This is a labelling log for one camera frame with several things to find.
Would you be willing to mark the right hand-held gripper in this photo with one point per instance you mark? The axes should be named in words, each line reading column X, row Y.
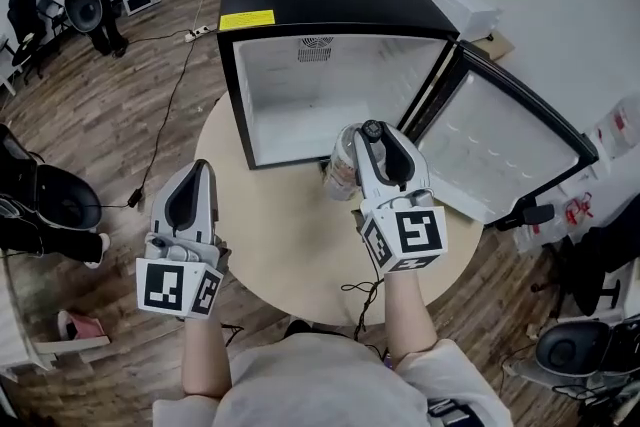
column 415, row 235

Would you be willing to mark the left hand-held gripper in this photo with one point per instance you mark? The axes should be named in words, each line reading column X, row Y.
column 161, row 286

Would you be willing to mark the clear plastic drink bottle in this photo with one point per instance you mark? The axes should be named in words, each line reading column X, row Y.
column 342, row 165

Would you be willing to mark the person's left forearm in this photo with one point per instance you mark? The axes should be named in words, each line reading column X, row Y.
column 205, row 355

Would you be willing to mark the person's right forearm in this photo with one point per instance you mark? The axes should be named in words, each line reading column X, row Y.
column 405, row 315

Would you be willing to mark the black power adapter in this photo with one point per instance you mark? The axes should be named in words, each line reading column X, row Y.
column 135, row 198

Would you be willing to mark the beige round table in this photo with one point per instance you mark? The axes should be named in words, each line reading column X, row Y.
column 290, row 240

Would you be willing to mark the black bucket seat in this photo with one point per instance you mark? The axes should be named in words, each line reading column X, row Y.
column 570, row 347
column 67, row 197
column 84, row 10

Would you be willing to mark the pink box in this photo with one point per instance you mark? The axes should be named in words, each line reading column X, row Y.
column 85, row 327

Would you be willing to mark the brown cardboard sheet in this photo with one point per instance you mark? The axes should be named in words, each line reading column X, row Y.
column 497, row 46

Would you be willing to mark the white power strip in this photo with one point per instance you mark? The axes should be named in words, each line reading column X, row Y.
column 198, row 32

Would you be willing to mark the white foam box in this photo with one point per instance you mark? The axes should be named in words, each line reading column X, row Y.
column 462, row 5

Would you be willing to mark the clear bag with red parts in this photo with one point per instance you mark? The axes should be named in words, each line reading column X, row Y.
column 580, row 207

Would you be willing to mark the person's grey shirt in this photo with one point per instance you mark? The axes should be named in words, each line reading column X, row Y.
column 320, row 385

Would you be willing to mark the clear plastic container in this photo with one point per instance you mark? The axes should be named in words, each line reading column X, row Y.
column 617, row 122

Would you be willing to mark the black office chair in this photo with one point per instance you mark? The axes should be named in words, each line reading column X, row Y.
column 25, row 25

